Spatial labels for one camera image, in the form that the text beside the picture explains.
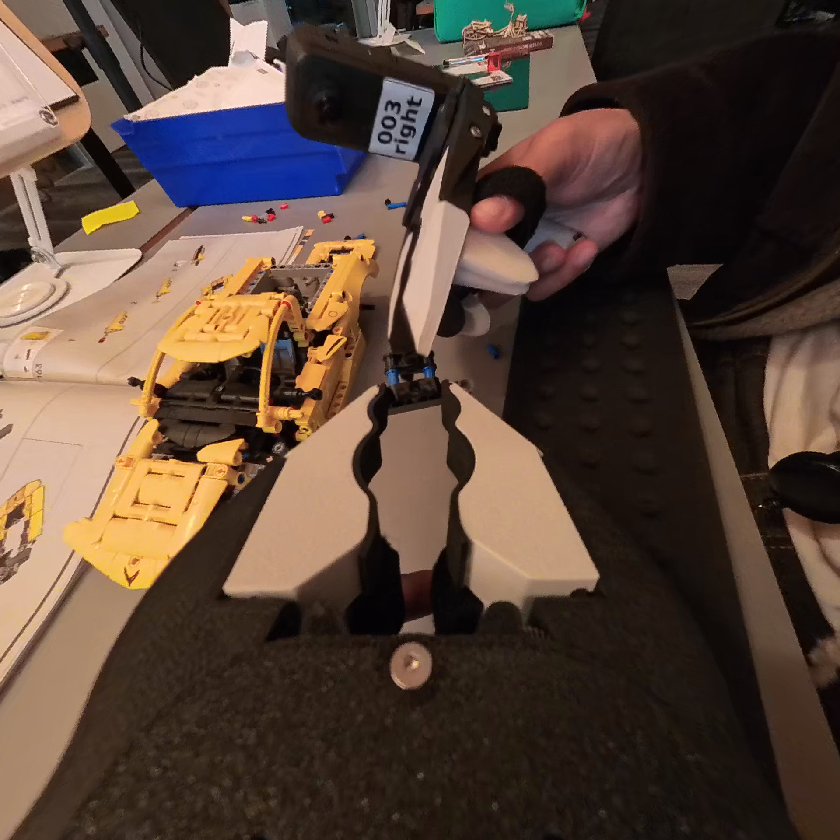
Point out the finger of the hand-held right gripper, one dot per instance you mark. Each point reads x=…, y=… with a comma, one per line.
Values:
x=436, y=262
x=401, y=289

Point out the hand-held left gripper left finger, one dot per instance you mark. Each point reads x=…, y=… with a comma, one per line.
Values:
x=308, y=525

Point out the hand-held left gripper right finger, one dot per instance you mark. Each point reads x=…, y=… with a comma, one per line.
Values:
x=518, y=525

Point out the person's right forearm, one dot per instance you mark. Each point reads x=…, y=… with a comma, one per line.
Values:
x=722, y=131

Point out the person's right hand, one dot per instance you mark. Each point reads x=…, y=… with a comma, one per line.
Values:
x=590, y=177

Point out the green cutting mat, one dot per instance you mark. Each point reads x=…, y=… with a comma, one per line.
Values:
x=515, y=95

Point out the wooden model kit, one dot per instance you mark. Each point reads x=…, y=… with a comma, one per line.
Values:
x=505, y=39

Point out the teal plastic bin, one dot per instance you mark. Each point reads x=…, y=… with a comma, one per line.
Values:
x=472, y=19

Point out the black studded mat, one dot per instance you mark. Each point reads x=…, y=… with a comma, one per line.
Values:
x=623, y=426

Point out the scattered small brick pins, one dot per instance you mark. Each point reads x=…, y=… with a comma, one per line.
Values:
x=262, y=215

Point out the yellow toy brick car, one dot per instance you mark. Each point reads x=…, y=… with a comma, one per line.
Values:
x=210, y=328

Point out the blue plastic bin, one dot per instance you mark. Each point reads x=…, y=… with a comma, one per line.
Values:
x=236, y=157

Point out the pile of white paper bags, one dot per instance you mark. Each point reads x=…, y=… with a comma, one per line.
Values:
x=210, y=85

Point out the open instruction booklet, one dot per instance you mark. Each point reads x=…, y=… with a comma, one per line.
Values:
x=59, y=446

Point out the yellow paper strip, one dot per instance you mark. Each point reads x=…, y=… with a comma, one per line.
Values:
x=110, y=218

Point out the brown fleece-lined jacket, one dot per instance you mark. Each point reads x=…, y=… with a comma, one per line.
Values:
x=735, y=295

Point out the white striped shirt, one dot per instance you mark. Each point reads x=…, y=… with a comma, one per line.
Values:
x=800, y=394

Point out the white articulated stand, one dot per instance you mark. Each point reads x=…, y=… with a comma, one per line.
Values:
x=85, y=269

